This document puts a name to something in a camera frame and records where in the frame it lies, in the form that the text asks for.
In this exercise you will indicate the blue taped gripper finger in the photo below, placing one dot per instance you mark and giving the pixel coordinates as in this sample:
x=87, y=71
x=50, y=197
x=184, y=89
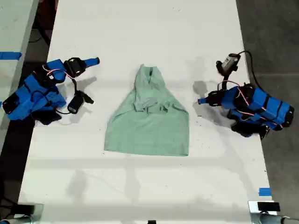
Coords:
x=91, y=62
x=203, y=100

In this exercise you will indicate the pale green T-shirt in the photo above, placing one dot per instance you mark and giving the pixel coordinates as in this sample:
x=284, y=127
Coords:
x=147, y=126

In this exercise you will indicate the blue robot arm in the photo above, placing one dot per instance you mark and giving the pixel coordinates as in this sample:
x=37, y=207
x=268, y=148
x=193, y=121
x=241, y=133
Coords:
x=268, y=103
x=35, y=93

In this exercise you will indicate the long blue tape strip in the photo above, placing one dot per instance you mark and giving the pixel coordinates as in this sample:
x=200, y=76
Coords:
x=10, y=56

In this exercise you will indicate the pale grey side table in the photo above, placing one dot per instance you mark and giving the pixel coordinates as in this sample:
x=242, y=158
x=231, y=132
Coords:
x=14, y=25

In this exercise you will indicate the short blue tape strip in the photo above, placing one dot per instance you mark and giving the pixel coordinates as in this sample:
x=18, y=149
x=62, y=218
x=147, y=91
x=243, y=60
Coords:
x=265, y=191

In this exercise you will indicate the black camera stalk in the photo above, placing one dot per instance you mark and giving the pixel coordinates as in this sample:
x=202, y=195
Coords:
x=225, y=81
x=75, y=86

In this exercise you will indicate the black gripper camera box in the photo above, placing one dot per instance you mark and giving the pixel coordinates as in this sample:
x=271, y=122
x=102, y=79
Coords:
x=74, y=105
x=229, y=62

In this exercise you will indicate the white metal bracket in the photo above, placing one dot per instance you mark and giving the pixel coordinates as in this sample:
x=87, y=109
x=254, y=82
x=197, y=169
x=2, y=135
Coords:
x=252, y=210

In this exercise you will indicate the black box on white bracket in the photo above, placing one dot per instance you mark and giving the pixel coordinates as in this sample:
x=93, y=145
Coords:
x=268, y=206

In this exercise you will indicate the grey metal bracket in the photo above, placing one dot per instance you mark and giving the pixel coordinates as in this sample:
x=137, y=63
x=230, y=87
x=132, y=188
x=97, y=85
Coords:
x=39, y=212

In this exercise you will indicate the black box on grey bracket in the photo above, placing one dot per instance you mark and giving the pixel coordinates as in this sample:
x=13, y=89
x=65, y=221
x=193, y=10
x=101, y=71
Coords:
x=25, y=209

